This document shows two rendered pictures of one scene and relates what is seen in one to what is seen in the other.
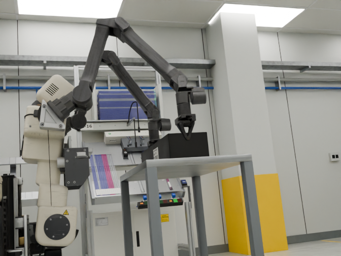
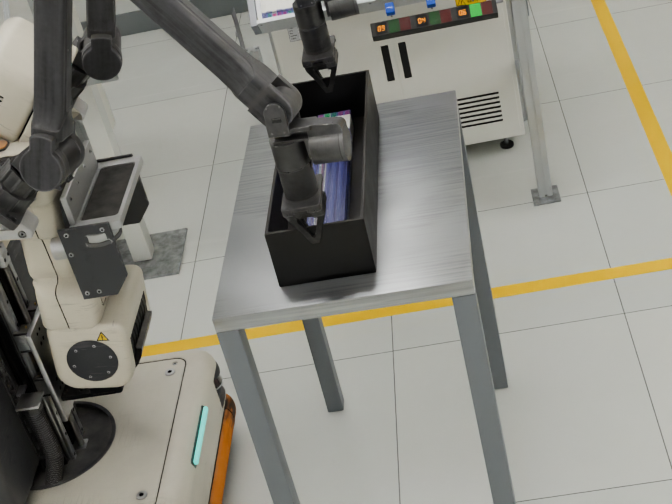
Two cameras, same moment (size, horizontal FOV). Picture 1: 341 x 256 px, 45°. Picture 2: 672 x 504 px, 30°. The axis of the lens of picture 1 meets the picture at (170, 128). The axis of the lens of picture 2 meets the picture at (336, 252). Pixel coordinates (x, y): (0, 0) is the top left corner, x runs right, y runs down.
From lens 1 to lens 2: 1.66 m
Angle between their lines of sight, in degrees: 50
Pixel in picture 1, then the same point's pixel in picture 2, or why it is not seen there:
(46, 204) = (58, 326)
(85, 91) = (47, 165)
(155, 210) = (250, 403)
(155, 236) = (259, 443)
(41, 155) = not seen: hidden behind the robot
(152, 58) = (194, 48)
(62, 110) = (13, 207)
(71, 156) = (76, 244)
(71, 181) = (92, 289)
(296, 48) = not seen: outside the picture
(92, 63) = (47, 78)
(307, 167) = not seen: outside the picture
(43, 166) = (33, 247)
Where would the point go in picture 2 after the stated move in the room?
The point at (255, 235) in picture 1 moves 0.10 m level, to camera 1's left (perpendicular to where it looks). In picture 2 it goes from (484, 429) to (431, 426)
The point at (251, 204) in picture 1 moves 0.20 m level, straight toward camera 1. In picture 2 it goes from (475, 376) to (427, 454)
